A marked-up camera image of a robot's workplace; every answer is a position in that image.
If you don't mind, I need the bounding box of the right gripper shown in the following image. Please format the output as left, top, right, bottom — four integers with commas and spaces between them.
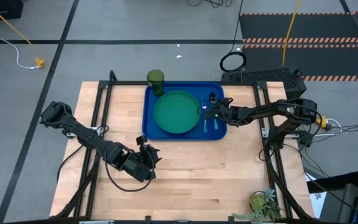
203, 91, 239, 126

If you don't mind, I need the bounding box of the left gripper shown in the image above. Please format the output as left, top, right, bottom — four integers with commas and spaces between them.
122, 134, 163, 184

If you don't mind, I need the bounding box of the iridescent metal fork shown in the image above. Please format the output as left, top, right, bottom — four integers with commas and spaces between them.
201, 96, 209, 134

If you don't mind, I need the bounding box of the green round plate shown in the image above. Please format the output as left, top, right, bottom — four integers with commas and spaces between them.
153, 90, 202, 135

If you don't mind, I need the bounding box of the green faceted plastic cup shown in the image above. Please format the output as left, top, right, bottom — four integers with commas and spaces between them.
146, 68, 165, 98

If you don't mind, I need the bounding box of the blue plastic tray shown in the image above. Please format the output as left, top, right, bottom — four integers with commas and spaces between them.
141, 81, 229, 142

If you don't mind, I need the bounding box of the green artificial succulent plant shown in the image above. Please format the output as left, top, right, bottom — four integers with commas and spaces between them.
231, 187, 285, 224

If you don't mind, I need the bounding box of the yellow connector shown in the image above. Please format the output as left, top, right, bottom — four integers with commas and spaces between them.
316, 115, 329, 129

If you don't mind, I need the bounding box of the black mat with hazard stripes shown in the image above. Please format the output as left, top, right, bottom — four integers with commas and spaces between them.
239, 11, 358, 83

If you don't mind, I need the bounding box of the black desk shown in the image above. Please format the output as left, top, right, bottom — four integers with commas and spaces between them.
305, 169, 358, 224

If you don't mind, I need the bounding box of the black hanging cable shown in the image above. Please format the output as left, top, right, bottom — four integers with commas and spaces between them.
219, 0, 248, 73

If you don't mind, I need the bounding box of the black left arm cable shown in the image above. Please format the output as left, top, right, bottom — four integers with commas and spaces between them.
103, 124, 155, 193

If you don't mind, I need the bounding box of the black aluminium table frame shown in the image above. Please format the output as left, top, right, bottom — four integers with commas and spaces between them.
53, 69, 315, 224

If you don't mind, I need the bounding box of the thick yellow hanging cable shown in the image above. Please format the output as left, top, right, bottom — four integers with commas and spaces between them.
282, 0, 302, 67

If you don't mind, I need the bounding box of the white power cable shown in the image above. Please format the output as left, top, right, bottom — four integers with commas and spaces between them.
313, 118, 344, 138

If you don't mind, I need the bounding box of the yellow cable with plug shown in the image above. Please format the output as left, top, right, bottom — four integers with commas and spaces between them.
0, 0, 46, 70

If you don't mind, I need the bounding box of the black cable bundle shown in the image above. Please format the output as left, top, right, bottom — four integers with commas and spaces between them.
290, 120, 358, 175

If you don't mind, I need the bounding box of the white floor cable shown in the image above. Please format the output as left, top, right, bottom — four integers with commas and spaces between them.
0, 0, 39, 70

